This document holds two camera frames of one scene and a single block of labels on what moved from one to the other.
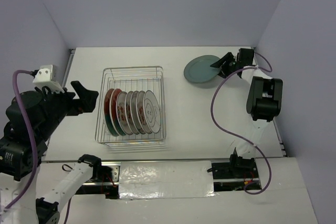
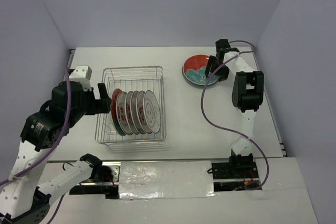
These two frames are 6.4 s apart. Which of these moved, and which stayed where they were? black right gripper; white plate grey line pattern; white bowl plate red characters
Moved: black right gripper
Stayed: white plate grey line pattern; white bowl plate red characters
